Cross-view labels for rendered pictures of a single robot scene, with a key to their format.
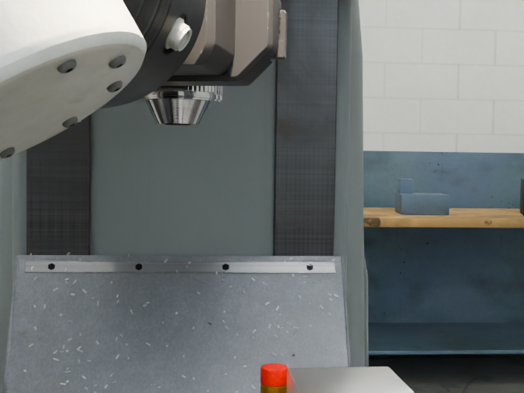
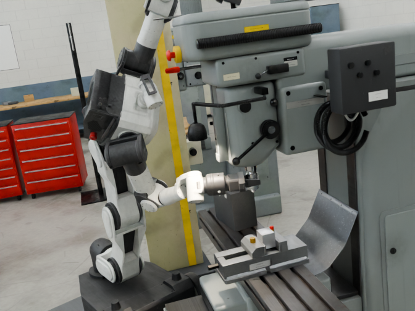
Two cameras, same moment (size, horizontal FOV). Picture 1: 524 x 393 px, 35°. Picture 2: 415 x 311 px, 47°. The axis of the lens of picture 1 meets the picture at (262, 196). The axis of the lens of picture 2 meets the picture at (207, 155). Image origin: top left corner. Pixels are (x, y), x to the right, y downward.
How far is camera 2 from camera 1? 1.83 m
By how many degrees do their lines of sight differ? 81
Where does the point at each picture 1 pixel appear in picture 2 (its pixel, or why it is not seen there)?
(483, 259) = not seen: outside the picture
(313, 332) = (346, 226)
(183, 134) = (336, 172)
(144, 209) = (333, 186)
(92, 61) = (193, 200)
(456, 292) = not seen: outside the picture
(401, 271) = not seen: outside the picture
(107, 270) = (327, 197)
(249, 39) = (239, 187)
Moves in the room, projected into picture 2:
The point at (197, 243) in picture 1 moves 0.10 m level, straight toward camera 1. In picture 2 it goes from (339, 197) to (318, 202)
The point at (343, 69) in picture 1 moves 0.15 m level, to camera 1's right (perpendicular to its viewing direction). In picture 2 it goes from (357, 166) to (377, 177)
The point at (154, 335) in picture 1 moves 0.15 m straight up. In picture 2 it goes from (327, 215) to (325, 181)
